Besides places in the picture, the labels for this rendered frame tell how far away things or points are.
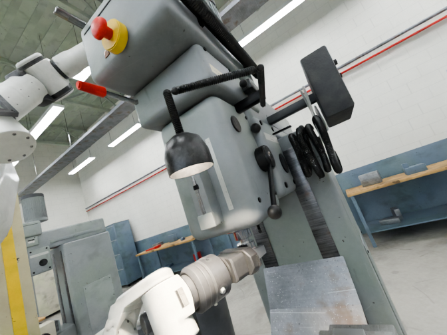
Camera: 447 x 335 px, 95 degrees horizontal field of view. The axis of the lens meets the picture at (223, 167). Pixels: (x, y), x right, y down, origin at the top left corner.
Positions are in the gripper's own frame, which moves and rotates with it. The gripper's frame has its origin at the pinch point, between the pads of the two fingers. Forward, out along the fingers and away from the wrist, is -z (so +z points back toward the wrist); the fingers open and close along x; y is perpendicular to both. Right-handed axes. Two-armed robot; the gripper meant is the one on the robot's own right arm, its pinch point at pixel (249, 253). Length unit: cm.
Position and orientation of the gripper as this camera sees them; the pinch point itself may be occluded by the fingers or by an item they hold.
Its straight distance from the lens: 57.0
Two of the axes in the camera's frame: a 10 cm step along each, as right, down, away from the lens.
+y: 3.2, 9.3, -1.8
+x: -6.1, 3.5, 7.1
